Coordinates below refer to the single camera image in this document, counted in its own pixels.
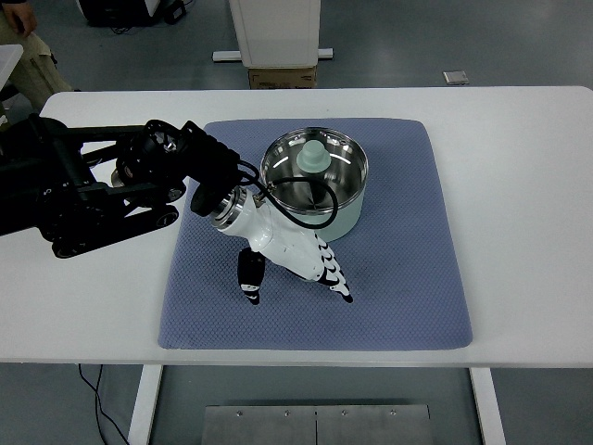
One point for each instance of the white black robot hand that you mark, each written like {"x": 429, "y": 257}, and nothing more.
{"x": 271, "y": 236}

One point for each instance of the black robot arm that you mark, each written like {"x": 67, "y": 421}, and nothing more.
{"x": 92, "y": 187}

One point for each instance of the glass lid green knob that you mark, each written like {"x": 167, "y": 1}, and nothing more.
{"x": 315, "y": 162}

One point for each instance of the blue quilted mat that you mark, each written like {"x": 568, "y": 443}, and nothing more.
{"x": 398, "y": 260}

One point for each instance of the cardboard box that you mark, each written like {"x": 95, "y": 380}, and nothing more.
{"x": 282, "y": 78}

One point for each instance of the left white table leg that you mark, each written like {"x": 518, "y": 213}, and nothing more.
{"x": 145, "y": 404}

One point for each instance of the white table leg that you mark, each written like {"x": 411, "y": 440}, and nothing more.
{"x": 486, "y": 404}
{"x": 145, "y": 404}

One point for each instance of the grey floor plate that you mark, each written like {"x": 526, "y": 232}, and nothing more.
{"x": 455, "y": 77}

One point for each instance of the right white table leg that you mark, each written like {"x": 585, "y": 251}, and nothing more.
{"x": 486, "y": 404}

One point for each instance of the black equipment on floor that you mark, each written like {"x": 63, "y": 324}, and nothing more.
{"x": 131, "y": 13}

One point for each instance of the person in beige trousers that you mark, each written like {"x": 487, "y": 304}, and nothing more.
{"x": 35, "y": 75}

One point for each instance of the white side table corner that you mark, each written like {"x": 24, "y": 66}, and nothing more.
{"x": 10, "y": 55}

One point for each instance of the white cabinet pedestal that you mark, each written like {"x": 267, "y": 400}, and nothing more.
{"x": 276, "y": 35}

